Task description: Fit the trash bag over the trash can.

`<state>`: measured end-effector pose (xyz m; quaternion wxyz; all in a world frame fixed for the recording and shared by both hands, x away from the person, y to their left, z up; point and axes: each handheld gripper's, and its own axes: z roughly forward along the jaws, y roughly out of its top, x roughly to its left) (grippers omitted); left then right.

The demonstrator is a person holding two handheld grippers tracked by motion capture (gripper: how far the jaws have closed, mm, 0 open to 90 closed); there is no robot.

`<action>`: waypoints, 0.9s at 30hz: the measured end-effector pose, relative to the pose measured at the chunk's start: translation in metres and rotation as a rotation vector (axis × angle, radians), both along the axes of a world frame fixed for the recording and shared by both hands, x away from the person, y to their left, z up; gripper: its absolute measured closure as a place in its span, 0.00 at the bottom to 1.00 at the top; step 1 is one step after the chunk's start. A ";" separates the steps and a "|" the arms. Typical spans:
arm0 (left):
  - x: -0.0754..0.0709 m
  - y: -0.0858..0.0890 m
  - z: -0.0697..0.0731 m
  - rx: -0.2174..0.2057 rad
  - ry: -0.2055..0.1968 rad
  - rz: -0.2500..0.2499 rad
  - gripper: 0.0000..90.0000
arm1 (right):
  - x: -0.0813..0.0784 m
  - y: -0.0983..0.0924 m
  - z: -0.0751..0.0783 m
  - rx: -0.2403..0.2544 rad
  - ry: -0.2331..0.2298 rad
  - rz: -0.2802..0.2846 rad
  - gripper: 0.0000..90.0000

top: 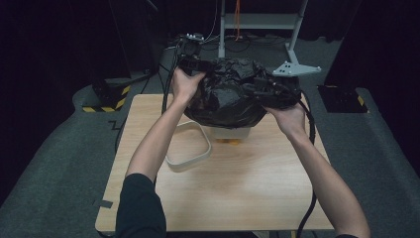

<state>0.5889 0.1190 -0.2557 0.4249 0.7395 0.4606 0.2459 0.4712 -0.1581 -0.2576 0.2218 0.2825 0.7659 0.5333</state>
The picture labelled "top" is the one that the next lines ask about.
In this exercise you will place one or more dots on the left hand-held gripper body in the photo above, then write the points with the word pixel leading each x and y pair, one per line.
pixel 189 53

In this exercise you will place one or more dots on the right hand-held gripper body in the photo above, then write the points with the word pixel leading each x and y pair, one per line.
pixel 287 89

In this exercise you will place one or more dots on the black plastic trash bag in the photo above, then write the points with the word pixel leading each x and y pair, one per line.
pixel 231 95

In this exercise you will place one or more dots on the person's left hand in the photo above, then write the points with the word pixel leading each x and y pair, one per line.
pixel 185 86

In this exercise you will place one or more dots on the person's right hand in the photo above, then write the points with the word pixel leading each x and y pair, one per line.
pixel 290 120

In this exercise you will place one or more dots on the black base with yellow mark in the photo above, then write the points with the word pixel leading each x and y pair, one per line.
pixel 341 99

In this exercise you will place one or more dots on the black base with yellow stripes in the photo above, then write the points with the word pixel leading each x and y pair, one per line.
pixel 110 97

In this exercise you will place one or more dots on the person's left black sleeve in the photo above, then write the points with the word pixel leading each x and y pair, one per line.
pixel 140 208

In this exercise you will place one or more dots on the person's black sleeve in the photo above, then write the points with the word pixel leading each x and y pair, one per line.
pixel 346 236
pixel 140 208

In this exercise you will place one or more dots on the person's right black sleeve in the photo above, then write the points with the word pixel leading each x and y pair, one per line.
pixel 346 236

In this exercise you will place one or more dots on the grey floor tape piece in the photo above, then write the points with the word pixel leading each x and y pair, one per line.
pixel 103 204

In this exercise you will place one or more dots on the grey metal stand frame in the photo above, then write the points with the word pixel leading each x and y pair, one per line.
pixel 257 21

